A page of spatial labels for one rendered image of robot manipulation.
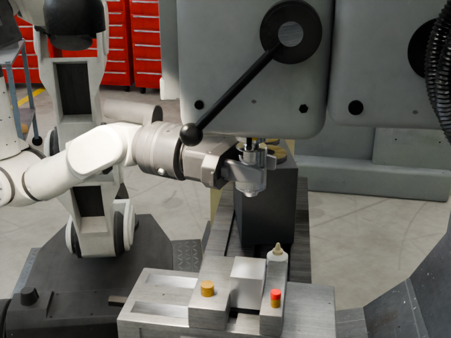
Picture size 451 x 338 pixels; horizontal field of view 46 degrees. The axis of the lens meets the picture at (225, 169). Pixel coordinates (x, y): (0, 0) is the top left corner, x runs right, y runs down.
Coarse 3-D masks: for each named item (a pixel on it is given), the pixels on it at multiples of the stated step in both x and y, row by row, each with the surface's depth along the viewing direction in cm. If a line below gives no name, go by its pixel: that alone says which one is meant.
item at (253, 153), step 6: (240, 144) 80; (264, 144) 80; (240, 150) 78; (246, 150) 78; (252, 150) 78; (258, 150) 78; (264, 150) 78; (246, 156) 78; (252, 156) 78; (258, 156) 78
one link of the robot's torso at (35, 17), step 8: (8, 0) 96; (16, 0) 96; (24, 0) 95; (32, 0) 95; (40, 0) 96; (16, 8) 98; (24, 8) 98; (32, 8) 97; (40, 8) 98; (24, 16) 101; (32, 16) 100; (40, 16) 101; (32, 24) 103; (40, 24) 103
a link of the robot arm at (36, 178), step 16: (0, 160) 98; (16, 160) 99; (32, 160) 101; (48, 160) 94; (64, 160) 92; (16, 176) 96; (32, 176) 95; (48, 176) 93; (64, 176) 92; (16, 192) 96; (32, 192) 96; (48, 192) 95
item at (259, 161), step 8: (240, 160) 79; (248, 160) 78; (256, 160) 78; (264, 160) 79; (264, 168) 80; (264, 176) 80; (240, 184) 80; (248, 184) 80; (256, 184) 80; (264, 184) 81; (248, 192) 80
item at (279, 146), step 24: (288, 168) 113; (240, 192) 117; (264, 192) 115; (288, 192) 115; (240, 216) 118; (264, 216) 117; (288, 216) 117; (240, 240) 120; (264, 240) 119; (288, 240) 120
